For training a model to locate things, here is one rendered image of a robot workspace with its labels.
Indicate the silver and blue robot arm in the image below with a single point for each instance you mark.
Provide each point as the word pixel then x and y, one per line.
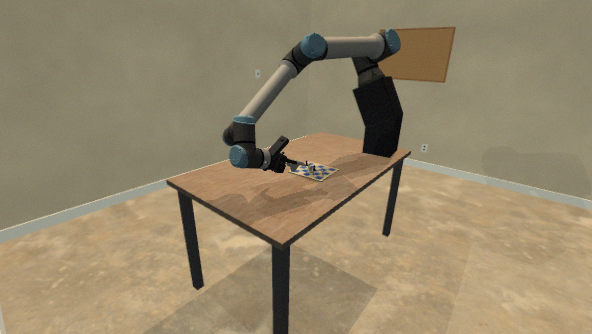
pixel 244 153

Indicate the blue and cream chessboard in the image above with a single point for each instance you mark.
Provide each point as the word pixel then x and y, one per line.
pixel 304 172

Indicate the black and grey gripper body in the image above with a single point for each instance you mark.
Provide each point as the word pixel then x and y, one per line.
pixel 278 164

